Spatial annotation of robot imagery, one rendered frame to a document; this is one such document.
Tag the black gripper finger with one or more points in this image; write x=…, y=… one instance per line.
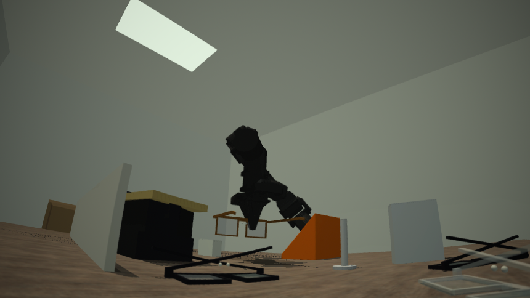
x=242, y=206
x=253, y=208

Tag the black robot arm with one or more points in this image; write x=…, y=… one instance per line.
x=246, y=147

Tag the brown rectangular glasses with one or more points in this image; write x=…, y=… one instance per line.
x=228, y=226

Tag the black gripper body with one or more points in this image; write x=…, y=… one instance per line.
x=255, y=184

